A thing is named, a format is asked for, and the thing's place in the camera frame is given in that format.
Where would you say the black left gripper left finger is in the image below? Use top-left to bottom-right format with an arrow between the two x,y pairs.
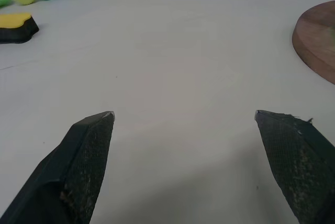
0,110 -> 116,224

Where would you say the round dark wooden base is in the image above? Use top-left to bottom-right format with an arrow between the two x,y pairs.
292,0 -> 335,86

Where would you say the yellow and black sponge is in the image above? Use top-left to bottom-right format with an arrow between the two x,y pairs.
0,12 -> 40,44

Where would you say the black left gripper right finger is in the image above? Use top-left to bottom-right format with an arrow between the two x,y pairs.
254,109 -> 335,224

